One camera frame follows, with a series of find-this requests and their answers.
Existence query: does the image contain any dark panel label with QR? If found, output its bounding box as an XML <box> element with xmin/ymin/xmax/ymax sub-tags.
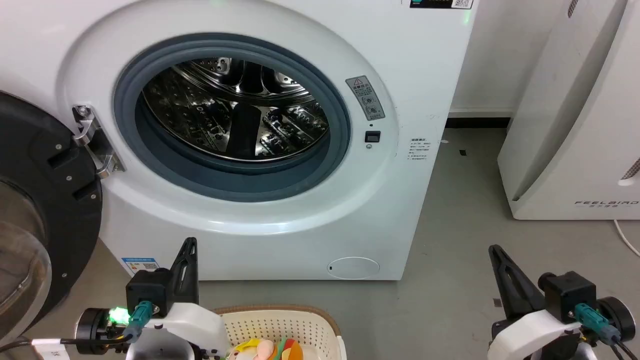
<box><xmin>409</xmin><ymin>0</ymin><xmax>474</xmax><ymax>10</ymax></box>

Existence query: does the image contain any blue and white energy sticker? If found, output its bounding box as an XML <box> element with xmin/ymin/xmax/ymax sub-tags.
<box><xmin>121</xmin><ymin>257</ymin><xmax>161</xmax><ymax>277</ymax></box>

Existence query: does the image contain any metal door hinge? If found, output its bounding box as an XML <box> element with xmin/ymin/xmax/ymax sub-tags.
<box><xmin>71</xmin><ymin>104</ymin><xmax>126</xmax><ymax>180</ymax></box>

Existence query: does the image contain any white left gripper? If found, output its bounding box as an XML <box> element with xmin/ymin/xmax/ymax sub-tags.
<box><xmin>125</xmin><ymin>237</ymin><xmax>230</xmax><ymax>360</ymax></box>

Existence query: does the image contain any teal-plug black cable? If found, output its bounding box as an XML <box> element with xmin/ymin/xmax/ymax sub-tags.
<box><xmin>0</xmin><ymin>300</ymin><xmax>154</xmax><ymax>354</ymax></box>
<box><xmin>573</xmin><ymin>302</ymin><xmax>640</xmax><ymax>360</ymax></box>

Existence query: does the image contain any colourful plush toy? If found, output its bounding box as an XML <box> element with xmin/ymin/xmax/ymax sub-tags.
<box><xmin>226</xmin><ymin>338</ymin><xmax>305</xmax><ymax>360</ymax></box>

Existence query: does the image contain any cream perforated laundry basket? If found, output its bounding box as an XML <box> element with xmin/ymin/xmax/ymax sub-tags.
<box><xmin>212</xmin><ymin>304</ymin><xmax>348</xmax><ymax>360</ymax></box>

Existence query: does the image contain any right teal-plug black cable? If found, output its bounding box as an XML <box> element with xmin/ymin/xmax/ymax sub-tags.
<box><xmin>573</xmin><ymin>302</ymin><xmax>640</xmax><ymax>360</ymax></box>

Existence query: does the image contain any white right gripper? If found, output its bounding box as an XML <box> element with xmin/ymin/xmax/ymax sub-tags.
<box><xmin>487</xmin><ymin>244</ymin><xmax>596</xmax><ymax>360</ymax></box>

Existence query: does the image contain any black washing machine door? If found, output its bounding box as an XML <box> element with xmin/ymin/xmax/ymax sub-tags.
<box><xmin>0</xmin><ymin>91</ymin><xmax>104</xmax><ymax>346</ymax></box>

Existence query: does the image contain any left teal-plug black cable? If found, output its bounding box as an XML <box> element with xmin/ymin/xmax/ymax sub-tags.
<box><xmin>0</xmin><ymin>300</ymin><xmax>154</xmax><ymax>354</ymax></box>

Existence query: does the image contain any oval filter cover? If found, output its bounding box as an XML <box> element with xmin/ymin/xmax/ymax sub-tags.
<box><xmin>327</xmin><ymin>256</ymin><xmax>381</xmax><ymax>280</ymax></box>

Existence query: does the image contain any white power cable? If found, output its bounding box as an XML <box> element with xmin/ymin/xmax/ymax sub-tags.
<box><xmin>612</xmin><ymin>219</ymin><xmax>640</xmax><ymax>256</ymax></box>

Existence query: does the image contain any white front-load washing machine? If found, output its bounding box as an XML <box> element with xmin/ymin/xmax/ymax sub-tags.
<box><xmin>0</xmin><ymin>0</ymin><xmax>481</xmax><ymax>282</ymax></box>

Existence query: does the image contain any stainless steel washing machine drum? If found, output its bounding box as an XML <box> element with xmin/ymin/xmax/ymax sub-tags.
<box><xmin>142</xmin><ymin>57</ymin><xmax>331</xmax><ymax>163</ymax></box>

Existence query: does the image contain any white air purifier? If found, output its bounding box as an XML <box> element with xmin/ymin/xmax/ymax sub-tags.
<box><xmin>496</xmin><ymin>0</ymin><xmax>640</xmax><ymax>221</ymax></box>

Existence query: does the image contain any small printed text sticker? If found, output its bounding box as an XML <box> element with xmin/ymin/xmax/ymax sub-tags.
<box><xmin>408</xmin><ymin>137</ymin><xmax>431</xmax><ymax>164</ymax></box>

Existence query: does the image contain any grey rubber door gasket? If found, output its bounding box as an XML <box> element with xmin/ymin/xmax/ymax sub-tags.
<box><xmin>113</xmin><ymin>33</ymin><xmax>352</xmax><ymax>203</ymax></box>

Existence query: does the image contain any grey warning label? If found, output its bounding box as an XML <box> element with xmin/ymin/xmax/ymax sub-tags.
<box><xmin>345</xmin><ymin>75</ymin><xmax>386</xmax><ymax>121</ymax></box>

